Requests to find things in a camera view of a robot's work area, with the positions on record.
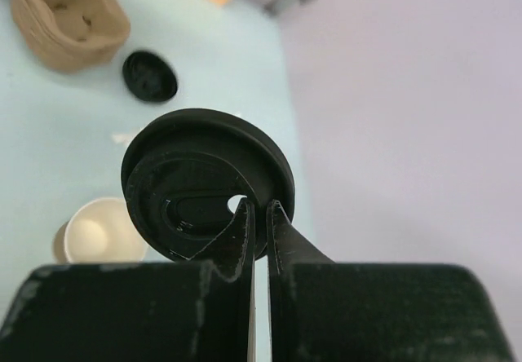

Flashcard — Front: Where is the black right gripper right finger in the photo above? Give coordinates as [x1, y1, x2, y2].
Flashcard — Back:
[266, 201, 515, 361]

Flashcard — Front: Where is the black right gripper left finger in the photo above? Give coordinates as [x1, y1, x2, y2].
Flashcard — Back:
[1, 199, 255, 361]

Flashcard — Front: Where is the single brown paper cup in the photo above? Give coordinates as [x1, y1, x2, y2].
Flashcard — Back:
[53, 197, 148, 264]

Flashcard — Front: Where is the black plastic cup lid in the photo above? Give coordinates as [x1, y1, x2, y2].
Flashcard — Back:
[121, 108, 295, 261]

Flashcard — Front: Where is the brown pulp cup carrier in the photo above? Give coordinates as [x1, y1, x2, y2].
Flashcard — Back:
[11, 0, 131, 73]

